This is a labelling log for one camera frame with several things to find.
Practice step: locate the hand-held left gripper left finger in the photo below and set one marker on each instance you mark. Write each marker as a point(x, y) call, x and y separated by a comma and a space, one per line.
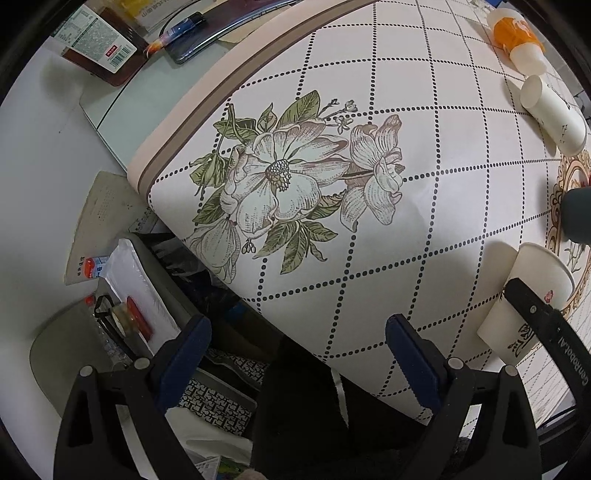
point(187, 350)

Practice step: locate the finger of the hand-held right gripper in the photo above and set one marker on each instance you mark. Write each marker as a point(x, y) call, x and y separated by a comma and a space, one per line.
point(578, 213)
point(538, 311)

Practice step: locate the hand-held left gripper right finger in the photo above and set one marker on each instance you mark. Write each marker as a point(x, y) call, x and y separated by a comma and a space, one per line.
point(408, 353)

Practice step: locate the white paper cup red mark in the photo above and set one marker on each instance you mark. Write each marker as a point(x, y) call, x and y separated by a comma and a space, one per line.
point(512, 318)

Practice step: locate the white paper cup plant print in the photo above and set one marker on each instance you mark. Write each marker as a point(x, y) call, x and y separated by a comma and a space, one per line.
point(551, 110)

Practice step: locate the orange and white paper cup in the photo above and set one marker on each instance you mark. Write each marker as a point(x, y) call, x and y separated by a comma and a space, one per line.
point(515, 34)

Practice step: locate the black and white patterned box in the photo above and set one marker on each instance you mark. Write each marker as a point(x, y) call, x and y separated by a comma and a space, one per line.
point(217, 401)

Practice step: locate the red marker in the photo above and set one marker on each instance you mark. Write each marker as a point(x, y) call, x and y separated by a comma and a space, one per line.
point(138, 316)

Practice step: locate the clear tape roll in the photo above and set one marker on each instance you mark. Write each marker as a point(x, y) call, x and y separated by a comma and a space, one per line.
point(123, 318)

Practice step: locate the white tray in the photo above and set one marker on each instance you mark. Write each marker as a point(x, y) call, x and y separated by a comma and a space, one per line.
point(134, 281)

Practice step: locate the blue and red packet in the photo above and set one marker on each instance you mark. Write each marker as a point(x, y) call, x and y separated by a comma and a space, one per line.
point(92, 266)

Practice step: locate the grey round stool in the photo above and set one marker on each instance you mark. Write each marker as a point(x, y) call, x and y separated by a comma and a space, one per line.
point(60, 360)

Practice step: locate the beige paper sheet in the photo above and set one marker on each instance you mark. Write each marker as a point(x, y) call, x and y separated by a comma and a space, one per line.
point(99, 217)

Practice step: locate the floral dotted tablecloth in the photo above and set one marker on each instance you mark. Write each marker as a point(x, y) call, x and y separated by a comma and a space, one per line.
point(369, 184)

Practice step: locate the clear glass desk sheet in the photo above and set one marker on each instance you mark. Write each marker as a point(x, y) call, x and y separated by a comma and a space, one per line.
point(134, 106)

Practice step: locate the dark smartphone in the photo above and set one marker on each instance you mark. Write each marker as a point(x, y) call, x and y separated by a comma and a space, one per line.
point(207, 41)

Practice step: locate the blue and orange pen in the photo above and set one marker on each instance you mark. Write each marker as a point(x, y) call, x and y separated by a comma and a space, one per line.
point(178, 30)

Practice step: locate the brown box with white label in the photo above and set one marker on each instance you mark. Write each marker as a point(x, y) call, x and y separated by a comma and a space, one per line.
point(99, 39)

